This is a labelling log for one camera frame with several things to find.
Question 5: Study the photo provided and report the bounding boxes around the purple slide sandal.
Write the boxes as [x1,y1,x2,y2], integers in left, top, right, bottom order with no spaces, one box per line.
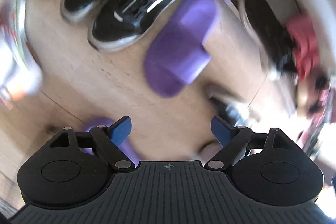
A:
[143,0,217,98]
[83,116,141,166]

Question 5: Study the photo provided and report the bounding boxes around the grey white mesh sneaker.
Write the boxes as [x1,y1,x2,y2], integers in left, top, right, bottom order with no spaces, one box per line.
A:
[205,83,260,127]

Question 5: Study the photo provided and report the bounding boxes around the worn white sneaker left foot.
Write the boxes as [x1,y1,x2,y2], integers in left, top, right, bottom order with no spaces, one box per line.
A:
[1,0,43,109]

